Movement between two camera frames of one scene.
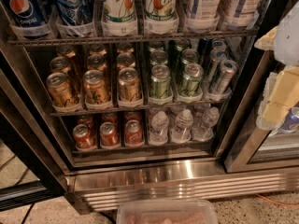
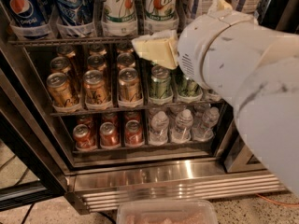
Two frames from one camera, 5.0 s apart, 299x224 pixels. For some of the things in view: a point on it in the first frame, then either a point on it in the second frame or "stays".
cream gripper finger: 267,42 -> 220,6
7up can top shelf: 160,2 stays
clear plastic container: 166,211 stays
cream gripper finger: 280,96 -> 160,47
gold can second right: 125,60 stays
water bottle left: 159,129 stays
